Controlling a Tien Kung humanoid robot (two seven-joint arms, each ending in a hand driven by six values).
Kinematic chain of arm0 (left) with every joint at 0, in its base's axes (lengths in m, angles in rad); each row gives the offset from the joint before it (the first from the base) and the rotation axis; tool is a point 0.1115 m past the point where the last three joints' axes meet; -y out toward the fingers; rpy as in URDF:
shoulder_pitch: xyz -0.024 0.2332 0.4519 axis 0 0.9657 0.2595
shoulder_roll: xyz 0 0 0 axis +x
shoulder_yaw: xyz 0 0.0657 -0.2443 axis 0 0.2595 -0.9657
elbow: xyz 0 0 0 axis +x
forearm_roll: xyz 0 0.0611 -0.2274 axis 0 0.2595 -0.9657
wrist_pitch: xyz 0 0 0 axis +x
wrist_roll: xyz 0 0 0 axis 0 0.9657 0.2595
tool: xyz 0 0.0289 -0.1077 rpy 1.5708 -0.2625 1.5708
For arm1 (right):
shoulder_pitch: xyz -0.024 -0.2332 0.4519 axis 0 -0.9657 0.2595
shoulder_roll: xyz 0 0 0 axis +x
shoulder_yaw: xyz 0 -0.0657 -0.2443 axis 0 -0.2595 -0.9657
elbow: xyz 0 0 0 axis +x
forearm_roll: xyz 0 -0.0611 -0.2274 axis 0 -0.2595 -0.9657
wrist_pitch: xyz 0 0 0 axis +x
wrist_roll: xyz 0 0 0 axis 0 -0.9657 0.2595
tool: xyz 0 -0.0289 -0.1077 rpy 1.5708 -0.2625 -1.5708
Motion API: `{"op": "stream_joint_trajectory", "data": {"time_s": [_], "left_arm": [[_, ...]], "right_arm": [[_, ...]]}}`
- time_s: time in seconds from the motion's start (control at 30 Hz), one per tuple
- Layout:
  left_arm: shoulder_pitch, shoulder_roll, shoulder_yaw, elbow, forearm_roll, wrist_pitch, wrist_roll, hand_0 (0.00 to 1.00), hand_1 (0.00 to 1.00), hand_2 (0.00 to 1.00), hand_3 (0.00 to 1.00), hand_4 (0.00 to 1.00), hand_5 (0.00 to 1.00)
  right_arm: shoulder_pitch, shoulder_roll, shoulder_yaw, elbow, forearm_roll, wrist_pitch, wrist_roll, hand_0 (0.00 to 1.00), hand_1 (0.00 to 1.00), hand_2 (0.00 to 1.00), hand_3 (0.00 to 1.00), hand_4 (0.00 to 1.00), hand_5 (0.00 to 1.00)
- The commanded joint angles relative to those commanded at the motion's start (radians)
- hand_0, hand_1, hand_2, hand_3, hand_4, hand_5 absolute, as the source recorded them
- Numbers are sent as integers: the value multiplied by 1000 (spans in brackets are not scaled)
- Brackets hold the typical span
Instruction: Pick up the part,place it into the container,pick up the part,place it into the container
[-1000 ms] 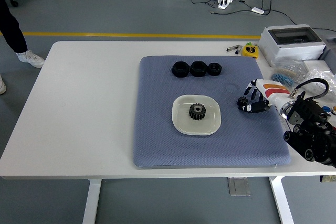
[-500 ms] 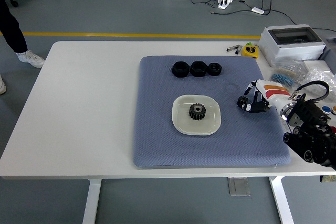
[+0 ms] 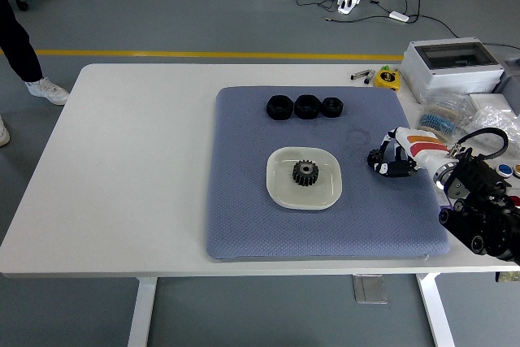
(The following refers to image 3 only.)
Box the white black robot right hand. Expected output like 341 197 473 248
367 127 450 178

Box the large black gear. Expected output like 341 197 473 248
291 158 322 189

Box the white flat box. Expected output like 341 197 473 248
469 93 509 112

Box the small black hex nut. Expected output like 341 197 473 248
322 96 345 119

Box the white button control box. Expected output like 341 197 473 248
492 161 520 210

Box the large black hex nut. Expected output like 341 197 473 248
266 93 293 121
293 93 323 120

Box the bag of blue resistors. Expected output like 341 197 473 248
416 93 472 141

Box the yellow tape measure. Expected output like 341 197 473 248
373 65 402 92

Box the clear plastic parts bag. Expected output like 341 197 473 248
465 105 520 157

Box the grey metal case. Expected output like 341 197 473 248
493 56 520 94

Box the blue-grey padded mat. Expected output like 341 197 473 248
205 85 452 262

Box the white square dish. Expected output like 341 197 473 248
265 145 345 213

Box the metal floor plate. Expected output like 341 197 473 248
352 274 388 305

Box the white power strip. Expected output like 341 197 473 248
337 0 364 15

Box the white table leg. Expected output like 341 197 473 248
416 273 456 347
128 276 159 347

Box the person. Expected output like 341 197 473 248
0 0 70 148

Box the grey electrical enclosure box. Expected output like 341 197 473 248
400 37 505 104

